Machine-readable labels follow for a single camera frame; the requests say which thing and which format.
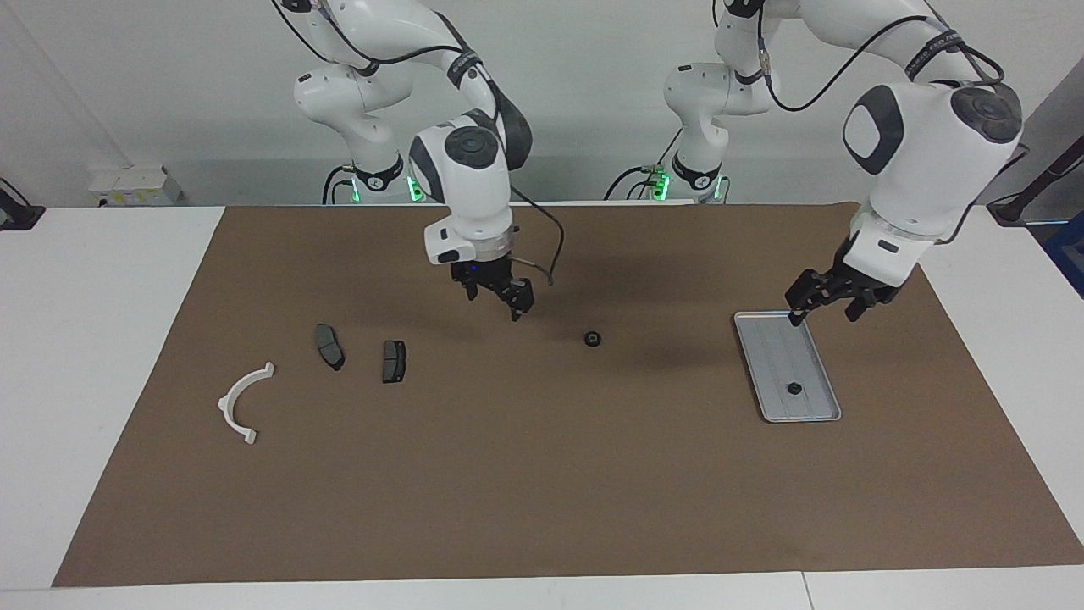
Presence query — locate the silver metal tray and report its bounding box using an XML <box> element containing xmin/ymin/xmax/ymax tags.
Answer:
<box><xmin>733</xmin><ymin>311</ymin><xmax>843</xmax><ymax>424</ymax></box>

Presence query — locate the curved dark brake pad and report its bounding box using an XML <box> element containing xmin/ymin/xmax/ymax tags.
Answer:
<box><xmin>314</xmin><ymin>324</ymin><xmax>346</xmax><ymax>372</ymax></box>

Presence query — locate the brown table mat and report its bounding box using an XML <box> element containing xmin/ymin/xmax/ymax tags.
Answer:
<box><xmin>53</xmin><ymin>203</ymin><xmax>1084</xmax><ymax>588</ymax></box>

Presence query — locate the black angled stand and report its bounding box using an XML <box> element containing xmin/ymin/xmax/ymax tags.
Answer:
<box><xmin>987</xmin><ymin>136</ymin><xmax>1084</xmax><ymax>227</ymax></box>

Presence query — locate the blue crate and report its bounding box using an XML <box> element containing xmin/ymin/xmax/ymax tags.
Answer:
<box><xmin>1043</xmin><ymin>212</ymin><xmax>1084</xmax><ymax>299</ymax></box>

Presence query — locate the white power strip box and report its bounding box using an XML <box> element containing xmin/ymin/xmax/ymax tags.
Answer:
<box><xmin>89</xmin><ymin>165</ymin><xmax>182</xmax><ymax>208</ymax></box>

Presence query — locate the black clamp stand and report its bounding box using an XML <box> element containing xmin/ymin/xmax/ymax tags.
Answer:
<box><xmin>0</xmin><ymin>178</ymin><xmax>46</xmax><ymax>231</ymax></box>

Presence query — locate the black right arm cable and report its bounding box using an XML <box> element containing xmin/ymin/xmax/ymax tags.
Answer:
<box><xmin>271</xmin><ymin>0</ymin><xmax>566</xmax><ymax>286</ymax></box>

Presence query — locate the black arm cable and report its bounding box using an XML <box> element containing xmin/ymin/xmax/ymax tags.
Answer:
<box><xmin>271</xmin><ymin>0</ymin><xmax>566</xmax><ymax>286</ymax></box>
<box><xmin>756</xmin><ymin>0</ymin><xmax>1030</xmax><ymax>247</ymax></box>

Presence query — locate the black left base cable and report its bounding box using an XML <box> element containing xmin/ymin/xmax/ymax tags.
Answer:
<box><xmin>604</xmin><ymin>131</ymin><xmax>683</xmax><ymax>202</ymax></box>

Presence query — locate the black base cable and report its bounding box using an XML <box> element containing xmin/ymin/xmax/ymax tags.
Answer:
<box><xmin>321</xmin><ymin>164</ymin><xmax>361</xmax><ymax>205</ymax></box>
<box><xmin>604</xmin><ymin>131</ymin><xmax>683</xmax><ymax>202</ymax></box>

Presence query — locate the black right base cable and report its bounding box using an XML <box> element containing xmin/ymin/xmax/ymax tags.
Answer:
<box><xmin>321</xmin><ymin>164</ymin><xmax>361</xmax><ymax>205</ymax></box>

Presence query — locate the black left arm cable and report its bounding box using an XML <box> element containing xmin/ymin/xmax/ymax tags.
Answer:
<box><xmin>756</xmin><ymin>0</ymin><xmax>1030</xmax><ymax>247</ymax></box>

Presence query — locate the white curved plastic bracket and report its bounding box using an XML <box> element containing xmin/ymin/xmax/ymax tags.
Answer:
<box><xmin>218</xmin><ymin>362</ymin><xmax>276</xmax><ymax>446</ymax></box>

